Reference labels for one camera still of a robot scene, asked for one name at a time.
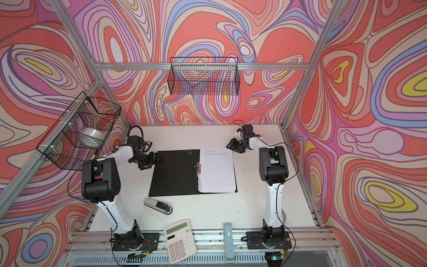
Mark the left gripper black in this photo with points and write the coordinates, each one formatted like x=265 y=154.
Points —
x=152 y=160

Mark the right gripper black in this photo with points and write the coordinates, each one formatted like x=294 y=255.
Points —
x=233 y=146

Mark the printed paper sheets stack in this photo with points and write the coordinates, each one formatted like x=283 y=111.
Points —
x=216 y=171

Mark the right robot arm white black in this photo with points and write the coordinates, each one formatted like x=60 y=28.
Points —
x=274 y=171

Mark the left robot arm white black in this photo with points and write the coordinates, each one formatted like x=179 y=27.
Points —
x=101 y=182

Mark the black grey stapler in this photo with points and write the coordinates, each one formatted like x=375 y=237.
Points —
x=158 y=206

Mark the silver tape roll in basket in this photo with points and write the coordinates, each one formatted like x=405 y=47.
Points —
x=91 y=138

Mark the white desk calculator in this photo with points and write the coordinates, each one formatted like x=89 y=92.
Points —
x=180 y=241

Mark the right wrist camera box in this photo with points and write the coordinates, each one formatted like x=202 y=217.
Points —
x=245 y=132

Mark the black wire basket left wall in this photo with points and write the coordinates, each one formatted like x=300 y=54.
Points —
x=61 y=144

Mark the black wire basket wall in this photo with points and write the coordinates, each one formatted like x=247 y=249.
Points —
x=204 y=76
x=61 y=144

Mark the black wire basket back wall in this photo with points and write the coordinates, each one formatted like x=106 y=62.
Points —
x=204 y=76

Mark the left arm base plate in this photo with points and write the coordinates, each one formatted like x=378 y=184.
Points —
x=148 y=242

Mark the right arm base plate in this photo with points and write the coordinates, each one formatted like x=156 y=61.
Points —
x=255 y=241

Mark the aluminium frame rail front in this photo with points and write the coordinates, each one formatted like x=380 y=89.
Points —
x=310 y=248

